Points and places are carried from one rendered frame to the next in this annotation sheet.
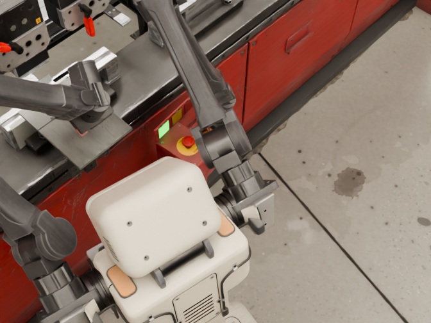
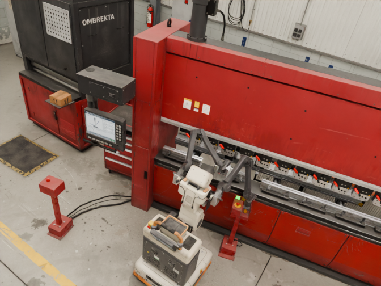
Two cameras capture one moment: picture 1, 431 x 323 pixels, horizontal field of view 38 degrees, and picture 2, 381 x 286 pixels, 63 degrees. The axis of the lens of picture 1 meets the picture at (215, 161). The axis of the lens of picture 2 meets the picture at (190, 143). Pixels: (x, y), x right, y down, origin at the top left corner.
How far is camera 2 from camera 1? 2.09 m
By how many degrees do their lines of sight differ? 46
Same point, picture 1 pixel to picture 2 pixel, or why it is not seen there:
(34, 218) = (189, 160)
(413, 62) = not seen: outside the picture
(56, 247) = (186, 167)
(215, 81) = (246, 190)
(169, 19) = (240, 162)
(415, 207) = not seen: outside the picture
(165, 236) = (194, 177)
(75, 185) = (214, 188)
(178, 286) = (189, 186)
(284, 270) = (233, 276)
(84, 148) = (217, 177)
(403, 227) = not seen: outside the picture
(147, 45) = (258, 184)
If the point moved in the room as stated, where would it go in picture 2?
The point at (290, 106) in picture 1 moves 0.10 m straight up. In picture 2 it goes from (295, 259) to (297, 255)
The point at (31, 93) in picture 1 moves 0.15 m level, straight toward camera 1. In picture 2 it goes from (212, 151) to (202, 157)
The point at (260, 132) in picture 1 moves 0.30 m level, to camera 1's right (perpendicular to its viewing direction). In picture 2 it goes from (278, 252) to (292, 274)
